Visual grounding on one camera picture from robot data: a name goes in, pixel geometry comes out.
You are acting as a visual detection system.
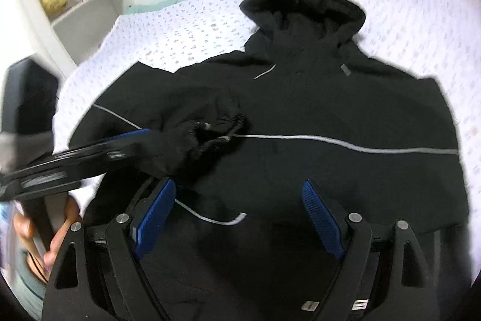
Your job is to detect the person's left hand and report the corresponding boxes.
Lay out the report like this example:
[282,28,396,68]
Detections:
[13,198,83,274]

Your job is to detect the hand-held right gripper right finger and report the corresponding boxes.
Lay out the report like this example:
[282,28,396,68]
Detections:
[302,179,440,321]

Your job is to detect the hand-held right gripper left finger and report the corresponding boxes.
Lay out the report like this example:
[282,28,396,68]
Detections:
[41,176,177,321]

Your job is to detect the person's grey pants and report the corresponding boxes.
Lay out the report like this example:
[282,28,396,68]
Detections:
[9,261,49,319]

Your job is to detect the black jacket with reflective stripes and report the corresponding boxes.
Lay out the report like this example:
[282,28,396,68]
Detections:
[68,0,470,321]

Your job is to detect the bed with white patterned sheet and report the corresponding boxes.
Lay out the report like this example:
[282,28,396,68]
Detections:
[49,0,481,307]

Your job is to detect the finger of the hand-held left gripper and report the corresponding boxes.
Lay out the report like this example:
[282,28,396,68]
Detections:
[0,166,109,202]
[53,128,154,172]

